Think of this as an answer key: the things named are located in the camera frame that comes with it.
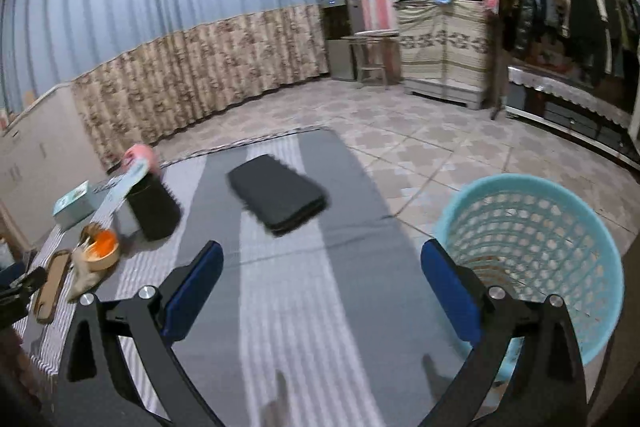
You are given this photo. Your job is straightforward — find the light blue tissue box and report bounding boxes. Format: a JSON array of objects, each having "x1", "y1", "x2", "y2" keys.
[{"x1": 52, "y1": 181, "x2": 108, "y2": 230}]

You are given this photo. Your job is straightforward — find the low cabinet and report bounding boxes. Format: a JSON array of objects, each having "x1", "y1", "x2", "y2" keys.
[{"x1": 505, "y1": 64, "x2": 640, "y2": 168}]

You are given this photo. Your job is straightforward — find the black flat case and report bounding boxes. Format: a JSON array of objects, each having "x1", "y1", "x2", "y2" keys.
[{"x1": 227, "y1": 154, "x2": 330, "y2": 237}]

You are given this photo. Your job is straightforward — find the white and blue paper packet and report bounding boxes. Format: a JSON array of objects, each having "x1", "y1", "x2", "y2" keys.
[{"x1": 102, "y1": 159, "x2": 151, "y2": 212}]

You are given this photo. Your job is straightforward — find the cloth covered cabinet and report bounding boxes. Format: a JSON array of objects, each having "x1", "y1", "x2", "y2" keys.
[{"x1": 394, "y1": 0, "x2": 493, "y2": 110}]

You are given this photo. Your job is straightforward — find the white cabinet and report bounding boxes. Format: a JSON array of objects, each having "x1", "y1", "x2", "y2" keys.
[{"x1": 0, "y1": 82, "x2": 108, "y2": 248}]

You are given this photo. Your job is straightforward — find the beige cloth pouch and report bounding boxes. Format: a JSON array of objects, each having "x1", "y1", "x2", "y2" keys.
[{"x1": 67, "y1": 252, "x2": 108, "y2": 303}]

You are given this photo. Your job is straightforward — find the beige bowl with orange lid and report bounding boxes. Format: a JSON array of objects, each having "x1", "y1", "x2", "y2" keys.
[{"x1": 80, "y1": 229, "x2": 121, "y2": 269}]

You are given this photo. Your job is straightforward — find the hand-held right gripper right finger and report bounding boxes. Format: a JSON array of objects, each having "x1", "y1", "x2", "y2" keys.
[{"x1": 420, "y1": 238, "x2": 588, "y2": 427}]

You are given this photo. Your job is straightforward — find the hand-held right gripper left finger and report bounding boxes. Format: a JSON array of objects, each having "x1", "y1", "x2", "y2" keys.
[{"x1": 55, "y1": 239, "x2": 226, "y2": 427}]

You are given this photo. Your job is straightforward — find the grey water dispenser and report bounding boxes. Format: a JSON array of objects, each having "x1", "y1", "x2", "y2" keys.
[{"x1": 320, "y1": 0, "x2": 366, "y2": 82}]

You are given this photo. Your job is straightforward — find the white lace cloth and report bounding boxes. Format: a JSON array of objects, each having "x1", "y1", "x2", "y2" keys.
[{"x1": 507, "y1": 66, "x2": 633, "y2": 128}]

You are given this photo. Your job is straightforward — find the pink toy pig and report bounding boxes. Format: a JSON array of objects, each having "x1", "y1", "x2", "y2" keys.
[{"x1": 119, "y1": 144, "x2": 162, "y2": 180}]

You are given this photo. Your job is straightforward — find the grey striped bed sheet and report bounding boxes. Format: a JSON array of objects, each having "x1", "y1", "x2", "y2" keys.
[{"x1": 10, "y1": 127, "x2": 501, "y2": 427}]

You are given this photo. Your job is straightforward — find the row of hanging clothes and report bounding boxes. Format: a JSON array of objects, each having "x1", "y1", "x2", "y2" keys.
[{"x1": 497, "y1": 0, "x2": 640, "y2": 90}]

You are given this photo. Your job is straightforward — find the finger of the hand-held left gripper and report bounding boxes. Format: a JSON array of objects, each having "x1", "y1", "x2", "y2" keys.
[
  {"x1": 0, "y1": 261, "x2": 25, "y2": 283},
  {"x1": 10, "y1": 267, "x2": 48, "y2": 303}
]

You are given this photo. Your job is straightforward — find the teal plastic basket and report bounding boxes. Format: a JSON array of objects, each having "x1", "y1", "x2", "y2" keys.
[{"x1": 432, "y1": 173, "x2": 626, "y2": 388}]

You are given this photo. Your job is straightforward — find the black ribbed cup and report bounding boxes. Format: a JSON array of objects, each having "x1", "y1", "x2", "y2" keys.
[{"x1": 125, "y1": 174, "x2": 182, "y2": 242}]

